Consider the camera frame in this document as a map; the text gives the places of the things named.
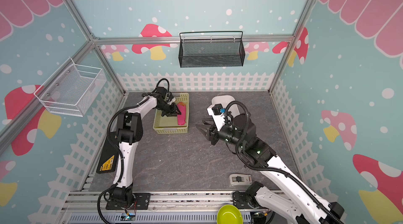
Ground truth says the pink paper napkin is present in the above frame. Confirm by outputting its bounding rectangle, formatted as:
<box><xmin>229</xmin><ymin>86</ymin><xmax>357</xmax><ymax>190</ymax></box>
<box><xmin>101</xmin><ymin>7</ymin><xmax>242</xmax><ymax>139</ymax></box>
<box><xmin>177</xmin><ymin>102</ymin><xmax>186</xmax><ymax>126</ymax></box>

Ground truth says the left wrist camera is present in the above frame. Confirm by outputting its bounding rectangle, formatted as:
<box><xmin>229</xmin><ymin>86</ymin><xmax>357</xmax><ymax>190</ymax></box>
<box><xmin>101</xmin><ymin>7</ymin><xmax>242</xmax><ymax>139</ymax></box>
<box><xmin>163</xmin><ymin>92</ymin><xmax>176</xmax><ymax>104</ymax></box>

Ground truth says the lime green bowl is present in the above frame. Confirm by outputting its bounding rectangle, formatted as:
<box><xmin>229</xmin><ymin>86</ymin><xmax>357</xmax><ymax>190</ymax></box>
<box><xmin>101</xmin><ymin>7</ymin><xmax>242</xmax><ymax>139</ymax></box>
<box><xmin>216</xmin><ymin>205</ymin><xmax>243</xmax><ymax>224</ymax></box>

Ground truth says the black wire mesh basket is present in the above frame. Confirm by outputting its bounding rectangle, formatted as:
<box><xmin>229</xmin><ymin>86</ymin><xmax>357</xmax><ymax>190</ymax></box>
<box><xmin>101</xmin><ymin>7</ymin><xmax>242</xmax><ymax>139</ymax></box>
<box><xmin>178</xmin><ymin>31</ymin><xmax>246</xmax><ymax>68</ymax></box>

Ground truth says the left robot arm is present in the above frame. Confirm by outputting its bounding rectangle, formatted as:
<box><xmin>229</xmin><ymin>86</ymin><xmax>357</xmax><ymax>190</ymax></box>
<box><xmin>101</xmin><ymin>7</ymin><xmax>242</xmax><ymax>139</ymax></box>
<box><xmin>97</xmin><ymin>78</ymin><xmax>181</xmax><ymax>224</ymax></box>

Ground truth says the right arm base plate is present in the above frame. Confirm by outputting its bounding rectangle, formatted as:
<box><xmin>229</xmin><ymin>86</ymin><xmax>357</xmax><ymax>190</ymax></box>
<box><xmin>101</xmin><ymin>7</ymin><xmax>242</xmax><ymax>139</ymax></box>
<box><xmin>232</xmin><ymin>191</ymin><xmax>261</xmax><ymax>209</ymax></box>

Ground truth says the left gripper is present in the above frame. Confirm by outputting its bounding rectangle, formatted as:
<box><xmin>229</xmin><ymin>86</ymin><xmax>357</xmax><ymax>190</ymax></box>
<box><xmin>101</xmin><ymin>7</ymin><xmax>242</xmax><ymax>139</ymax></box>
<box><xmin>155</xmin><ymin>101</ymin><xmax>182</xmax><ymax>117</ymax></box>

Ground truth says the white plastic tub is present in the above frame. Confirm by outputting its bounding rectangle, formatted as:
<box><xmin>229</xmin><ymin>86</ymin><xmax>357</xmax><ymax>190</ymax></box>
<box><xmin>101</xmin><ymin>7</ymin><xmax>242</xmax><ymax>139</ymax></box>
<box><xmin>212</xmin><ymin>95</ymin><xmax>240</xmax><ymax>117</ymax></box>

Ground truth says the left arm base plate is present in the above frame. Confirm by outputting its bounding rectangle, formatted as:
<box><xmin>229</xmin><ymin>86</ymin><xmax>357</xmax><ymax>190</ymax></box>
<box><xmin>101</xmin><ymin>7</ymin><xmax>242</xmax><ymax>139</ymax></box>
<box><xmin>106</xmin><ymin>193</ymin><xmax>151</xmax><ymax>210</ymax></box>

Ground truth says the white wire mesh basket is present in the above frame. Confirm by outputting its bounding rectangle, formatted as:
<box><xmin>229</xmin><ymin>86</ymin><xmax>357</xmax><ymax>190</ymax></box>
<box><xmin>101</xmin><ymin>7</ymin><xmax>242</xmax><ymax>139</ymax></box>
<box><xmin>34</xmin><ymin>58</ymin><xmax>107</xmax><ymax>117</ymax></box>

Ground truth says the white small device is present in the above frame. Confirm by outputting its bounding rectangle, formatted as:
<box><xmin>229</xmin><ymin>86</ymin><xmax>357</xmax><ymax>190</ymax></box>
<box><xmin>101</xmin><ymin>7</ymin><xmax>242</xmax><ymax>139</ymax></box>
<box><xmin>229</xmin><ymin>174</ymin><xmax>253</xmax><ymax>187</ymax></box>

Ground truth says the green perforated plastic basket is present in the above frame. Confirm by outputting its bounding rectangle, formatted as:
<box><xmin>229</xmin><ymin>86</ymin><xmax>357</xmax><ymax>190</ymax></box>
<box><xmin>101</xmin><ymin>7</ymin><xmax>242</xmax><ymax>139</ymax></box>
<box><xmin>153</xmin><ymin>92</ymin><xmax>190</xmax><ymax>134</ymax></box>

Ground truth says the black box with yellow label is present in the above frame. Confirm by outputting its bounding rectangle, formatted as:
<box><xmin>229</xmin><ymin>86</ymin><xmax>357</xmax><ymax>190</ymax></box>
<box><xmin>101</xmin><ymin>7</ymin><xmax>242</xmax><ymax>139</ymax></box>
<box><xmin>96</xmin><ymin>132</ymin><xmax>119</xmax><ymax>174</ymax></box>

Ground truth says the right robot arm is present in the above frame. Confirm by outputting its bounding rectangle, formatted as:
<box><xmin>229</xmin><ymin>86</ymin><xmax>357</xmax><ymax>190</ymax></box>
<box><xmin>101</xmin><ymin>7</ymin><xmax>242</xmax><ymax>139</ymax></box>
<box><xmin>196</xmin><ymin>101</ymin><xmax>344</xmax><ymax>224</ymax></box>

